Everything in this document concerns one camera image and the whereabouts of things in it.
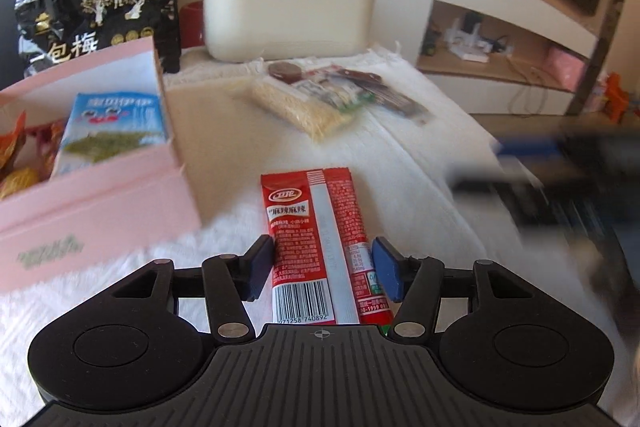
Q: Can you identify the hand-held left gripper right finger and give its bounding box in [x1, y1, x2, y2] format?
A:
[370, 236, 534, 342]

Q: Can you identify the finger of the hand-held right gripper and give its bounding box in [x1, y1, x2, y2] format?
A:
[447, 164, 549, 196]
[492, 134, 566, 158]

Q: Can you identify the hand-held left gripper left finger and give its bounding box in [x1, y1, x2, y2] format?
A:
[111, 234, 275, 342]

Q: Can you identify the red spicy strip packet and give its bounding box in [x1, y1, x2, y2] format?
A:
[260, 167, 396, 334]

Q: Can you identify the dark red sausage packet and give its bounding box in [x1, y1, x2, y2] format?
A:
[300, 66, 434, 126]

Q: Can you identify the beige crisp snack packet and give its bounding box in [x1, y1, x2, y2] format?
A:
[250, 74, 364, 144]

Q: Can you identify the pink cardboard box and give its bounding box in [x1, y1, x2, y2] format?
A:
[0, 36, 203, 293]

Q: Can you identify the dark brown round snack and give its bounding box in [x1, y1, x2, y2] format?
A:
[268, 62, 303, 83]

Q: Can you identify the blue white snack packet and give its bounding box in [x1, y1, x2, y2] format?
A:
[52, 93, 169, 178]

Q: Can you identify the pink box on shelf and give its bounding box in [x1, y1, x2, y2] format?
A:
[545, 46, 587, 89]

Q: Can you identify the white textured tablecloth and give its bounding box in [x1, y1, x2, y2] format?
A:
[0, 46, 636, 427]

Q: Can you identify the white power strip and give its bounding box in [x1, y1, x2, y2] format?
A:
[482, 34, 516, 56]

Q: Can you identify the orange toy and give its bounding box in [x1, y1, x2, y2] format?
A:
[602, 73, 632, 120]

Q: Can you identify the white router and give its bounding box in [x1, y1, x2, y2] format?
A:
[447, 14, 489, 63]

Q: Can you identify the cream tissue box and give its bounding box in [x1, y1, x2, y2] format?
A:
[202, 0, 377, 62]

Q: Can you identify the red cup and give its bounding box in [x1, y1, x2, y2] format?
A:
[179, 1, 205, 49]

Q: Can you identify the black gold printed snack bag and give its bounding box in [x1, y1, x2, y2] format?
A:
[14, 0, 182, 80]

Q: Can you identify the wooden wall shelf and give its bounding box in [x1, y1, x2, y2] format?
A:
[417, 0, 640, 118]

